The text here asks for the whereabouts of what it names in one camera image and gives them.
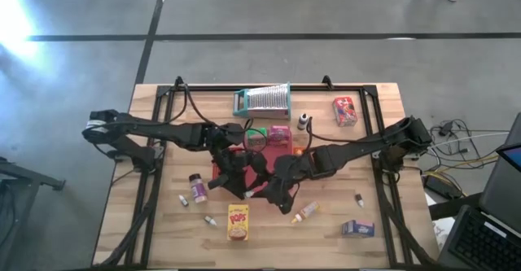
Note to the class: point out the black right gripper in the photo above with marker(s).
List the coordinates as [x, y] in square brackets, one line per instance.
[295, 171]

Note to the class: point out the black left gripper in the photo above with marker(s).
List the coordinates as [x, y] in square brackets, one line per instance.
[240, 165]

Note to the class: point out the orange squeeze bottle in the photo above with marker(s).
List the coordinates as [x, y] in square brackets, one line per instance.
[306, 212]

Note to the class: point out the small white dropper bottle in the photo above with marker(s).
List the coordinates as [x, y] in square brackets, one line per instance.
[210, 220]

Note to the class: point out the small orange cap bottle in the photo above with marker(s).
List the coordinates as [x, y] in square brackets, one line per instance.
[299, 151]

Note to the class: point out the green cereal box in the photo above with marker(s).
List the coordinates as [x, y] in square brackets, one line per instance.
[256, 138]

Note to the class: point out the pink cereal box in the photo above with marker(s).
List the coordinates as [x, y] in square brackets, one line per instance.
[279, 136]

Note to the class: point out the red cereal box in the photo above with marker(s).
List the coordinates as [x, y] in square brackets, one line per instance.
[344, 111]

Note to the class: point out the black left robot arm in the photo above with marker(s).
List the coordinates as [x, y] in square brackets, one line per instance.
[163, 130]

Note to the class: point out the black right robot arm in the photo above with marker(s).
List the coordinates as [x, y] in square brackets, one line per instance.
[358, 151]

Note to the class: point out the red plastic basket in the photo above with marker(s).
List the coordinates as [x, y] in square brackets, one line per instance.
[215, 169]

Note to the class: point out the yellow Corn Pops box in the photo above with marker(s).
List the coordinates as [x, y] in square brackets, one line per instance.
[238, 222]

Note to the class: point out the pink translucent plastic bin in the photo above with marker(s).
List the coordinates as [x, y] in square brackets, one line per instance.
[278, 153]

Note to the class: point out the orange plastic basket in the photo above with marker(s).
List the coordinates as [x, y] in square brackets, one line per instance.
[294, 154]

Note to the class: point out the purple label spice jar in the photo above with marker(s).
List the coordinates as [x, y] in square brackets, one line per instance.
[198, 189]

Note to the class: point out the dark bottle white collar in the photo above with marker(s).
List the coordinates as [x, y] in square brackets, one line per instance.
[302, 121]

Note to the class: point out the teal metal box grater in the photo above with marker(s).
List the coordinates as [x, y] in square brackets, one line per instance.
[266, 100]

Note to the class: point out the blue cereal box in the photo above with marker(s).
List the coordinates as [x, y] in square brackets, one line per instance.
[358, 228]

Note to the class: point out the black power brick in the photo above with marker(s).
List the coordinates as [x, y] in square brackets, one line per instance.
[437, 186]

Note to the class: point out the white paper sheet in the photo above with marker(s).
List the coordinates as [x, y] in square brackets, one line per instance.
[441, 232]

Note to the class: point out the black metal bar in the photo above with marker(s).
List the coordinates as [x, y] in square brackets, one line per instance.
[452, 208]

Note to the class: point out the dark grey laptop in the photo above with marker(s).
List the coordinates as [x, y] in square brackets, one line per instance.
[480, 242]

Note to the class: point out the black metal stand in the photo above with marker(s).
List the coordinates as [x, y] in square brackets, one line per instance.
[24, 173]

